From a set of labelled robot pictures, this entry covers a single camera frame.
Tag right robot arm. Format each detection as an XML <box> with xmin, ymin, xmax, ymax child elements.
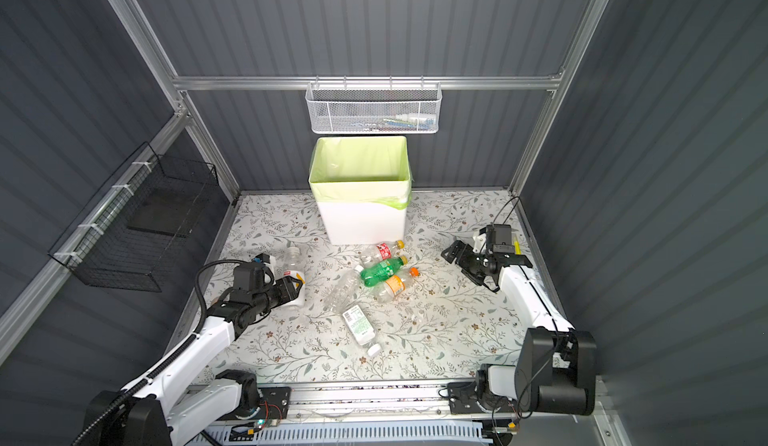
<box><xmin>441</xmin><ymin>240</ymin><xmax>597</xmax><ymax>419</ymax></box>

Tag white plastic bin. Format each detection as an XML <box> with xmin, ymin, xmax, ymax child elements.
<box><xmin>317</xmin><ymin>202</ymin><xmax>407</xmax><ymax>246</ymax></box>

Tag black corrugated cable hose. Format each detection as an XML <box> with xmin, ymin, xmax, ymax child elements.
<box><xmin>71</xmin><ymin>258</ymin><xmax>277</xmax><ymax>446</ymax></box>

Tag white bottle yellow mark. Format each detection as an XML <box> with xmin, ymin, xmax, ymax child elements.
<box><xmin>280</xmin><ymin>246</ymin><xmax>306</xmax><ymax>308</ymax></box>

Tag green bin liner bag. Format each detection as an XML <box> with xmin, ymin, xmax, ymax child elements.
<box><xmin>309</xmin><ymin>136</ymin><xmax>412</xmax><ymax>210</ymax></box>

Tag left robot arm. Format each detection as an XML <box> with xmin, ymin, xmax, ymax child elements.
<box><xmin>73</xmin><ymin>255</ymin><xmax>306</xmax><ymax>445</ymax></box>

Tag green bottle yellow cap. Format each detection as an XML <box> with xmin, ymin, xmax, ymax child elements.
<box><xmin>359</xmin><ymin>256</ymin><xmax>409</xmax><ymax>287</ymax></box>

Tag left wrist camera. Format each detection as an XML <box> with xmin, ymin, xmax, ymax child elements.
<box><xmin>249</xmin><ymin>253</ymin><xmax>272</xmax><ymax>271</ymax></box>

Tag white wire mesh basket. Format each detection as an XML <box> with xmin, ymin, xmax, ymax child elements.
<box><xmin>305</xmin><ymin>85</ymin><xmax>443</xmax><ymax>135</ymax></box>

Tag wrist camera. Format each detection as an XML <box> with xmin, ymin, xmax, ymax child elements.
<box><xmin>249</xmin><ymin>253</ymin><xmax>272</xmax><ymax>271</ymax></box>
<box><xmin>484</xmin><ymin>224</ymin><xmax>515</xmax><ymax>254</ymax></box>

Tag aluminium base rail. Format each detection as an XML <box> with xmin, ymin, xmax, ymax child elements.
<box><xmin>179</xmin><ymin>379</ymin><xmax>607</xmax><ymax>418</ymax></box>

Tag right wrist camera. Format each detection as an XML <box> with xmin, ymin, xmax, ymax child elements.
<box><xmin>484</xmin><ymin>224</ymin><xmax>515</xmax><ymax>254</ymax></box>

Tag toothpaste tube in basket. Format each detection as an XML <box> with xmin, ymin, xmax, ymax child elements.
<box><xmin>382</xmin><ymin>113</ymin><xmax>437</xmax><ymax>131</ymax></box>

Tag clear crushed bottle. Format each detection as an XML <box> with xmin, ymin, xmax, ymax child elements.
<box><xmin>326</xmin><ymin>265</ymin><xmax>364</xmax><ymax>313</ymax></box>

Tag clear bottle red label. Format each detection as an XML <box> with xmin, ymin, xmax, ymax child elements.
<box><xmin>359</xmin><ymin>240</ymin><xmax>405</xmax><ymax>267</ymax></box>

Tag clear bottle orange label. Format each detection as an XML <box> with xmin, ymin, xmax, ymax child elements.
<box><xmin>373</xmin><ymin>267</ymin><xmax>420</xmax><ymax>303</ymax></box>

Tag black wire basket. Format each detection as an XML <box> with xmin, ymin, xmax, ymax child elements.
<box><xmin>49</xmin><ymin>149</ymin><xmax>220</xmax><ymax>293</ymax></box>

